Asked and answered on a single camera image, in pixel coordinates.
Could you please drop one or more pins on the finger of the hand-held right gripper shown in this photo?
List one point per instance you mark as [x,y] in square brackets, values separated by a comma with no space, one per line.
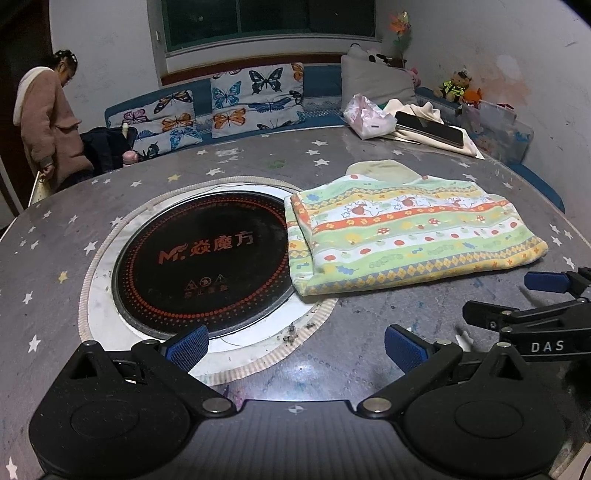
[545,280]
[482,313]

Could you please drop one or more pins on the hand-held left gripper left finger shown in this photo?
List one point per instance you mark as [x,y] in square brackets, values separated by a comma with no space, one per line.
[189,349]

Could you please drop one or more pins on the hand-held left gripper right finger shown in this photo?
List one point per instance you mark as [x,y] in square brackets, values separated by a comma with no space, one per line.
[404,351]

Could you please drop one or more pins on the green patterned child's top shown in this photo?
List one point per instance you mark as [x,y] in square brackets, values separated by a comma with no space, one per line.
[406,230]

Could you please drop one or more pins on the grey star tablecloth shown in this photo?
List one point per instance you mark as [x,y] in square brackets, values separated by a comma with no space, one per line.
[415,332]

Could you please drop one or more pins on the black round table heater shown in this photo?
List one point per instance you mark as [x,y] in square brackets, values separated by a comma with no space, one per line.
[198,277]

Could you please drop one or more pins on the clear plastic storage box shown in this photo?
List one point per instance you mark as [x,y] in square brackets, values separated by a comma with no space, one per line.
[501,134]

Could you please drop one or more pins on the black smartphone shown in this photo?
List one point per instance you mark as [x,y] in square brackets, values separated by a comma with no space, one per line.
[431,129]

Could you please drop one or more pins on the orange plush toy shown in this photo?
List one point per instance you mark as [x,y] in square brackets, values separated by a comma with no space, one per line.
[472,96]

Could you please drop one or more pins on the teddy bear in yellow vest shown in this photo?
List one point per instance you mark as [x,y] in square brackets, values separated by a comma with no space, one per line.
[455,87]

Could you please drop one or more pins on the cream cloth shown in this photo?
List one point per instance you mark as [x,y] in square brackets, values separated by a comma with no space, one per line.
[415,108]

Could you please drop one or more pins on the dark backpack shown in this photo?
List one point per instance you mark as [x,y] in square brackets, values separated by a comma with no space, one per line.
[106,147]

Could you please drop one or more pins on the pink tissue pack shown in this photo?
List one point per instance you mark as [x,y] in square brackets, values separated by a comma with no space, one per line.
[367,117]

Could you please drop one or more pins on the butterfly print cushion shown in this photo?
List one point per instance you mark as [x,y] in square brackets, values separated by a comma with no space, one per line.
[161,120]
[256,99]

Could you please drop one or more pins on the pink plush toy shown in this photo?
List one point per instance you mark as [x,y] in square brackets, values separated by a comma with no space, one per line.
[415,77]

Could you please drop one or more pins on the grey pillow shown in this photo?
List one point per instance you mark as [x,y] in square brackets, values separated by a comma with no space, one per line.
[374,83]

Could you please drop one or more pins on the panda plush toy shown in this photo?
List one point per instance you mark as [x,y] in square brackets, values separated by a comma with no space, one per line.
[378,57]

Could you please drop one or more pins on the blue corner sofa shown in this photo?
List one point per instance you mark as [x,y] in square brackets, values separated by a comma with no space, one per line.
[323,78]

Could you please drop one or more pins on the artificial flowers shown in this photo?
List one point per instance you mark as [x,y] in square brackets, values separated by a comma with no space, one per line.
[399,34]

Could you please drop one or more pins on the dark glass window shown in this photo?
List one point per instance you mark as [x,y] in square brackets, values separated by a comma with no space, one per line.
[268,21]

